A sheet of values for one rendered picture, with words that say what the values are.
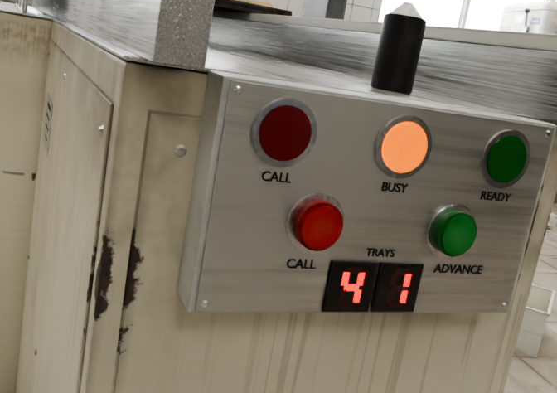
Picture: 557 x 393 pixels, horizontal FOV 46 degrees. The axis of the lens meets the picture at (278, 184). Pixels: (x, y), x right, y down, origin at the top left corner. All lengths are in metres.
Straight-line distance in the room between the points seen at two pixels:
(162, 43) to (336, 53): 0.47
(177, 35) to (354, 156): 0.13
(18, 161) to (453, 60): 0.71
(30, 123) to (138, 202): 0.70
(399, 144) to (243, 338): 0.16
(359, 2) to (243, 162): 4.37
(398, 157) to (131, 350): 0.20
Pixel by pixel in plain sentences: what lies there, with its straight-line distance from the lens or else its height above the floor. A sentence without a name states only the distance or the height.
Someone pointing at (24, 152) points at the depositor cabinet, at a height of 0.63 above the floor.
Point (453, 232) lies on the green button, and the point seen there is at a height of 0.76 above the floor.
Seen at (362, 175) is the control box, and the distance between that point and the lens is 0.41.
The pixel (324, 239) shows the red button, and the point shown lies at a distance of 0.39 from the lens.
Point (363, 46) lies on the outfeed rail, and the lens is 0.75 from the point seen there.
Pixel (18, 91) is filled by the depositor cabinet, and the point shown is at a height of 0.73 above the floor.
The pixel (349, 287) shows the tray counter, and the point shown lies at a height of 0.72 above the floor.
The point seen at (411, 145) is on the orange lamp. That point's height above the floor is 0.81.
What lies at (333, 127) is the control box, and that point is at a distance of 0.39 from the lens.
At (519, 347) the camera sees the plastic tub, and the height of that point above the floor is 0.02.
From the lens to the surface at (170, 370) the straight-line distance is 0.44.
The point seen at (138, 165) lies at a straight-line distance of 0.39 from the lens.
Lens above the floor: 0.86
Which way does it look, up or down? 12 degrees down
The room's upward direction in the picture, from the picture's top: 10 degrees clockwise
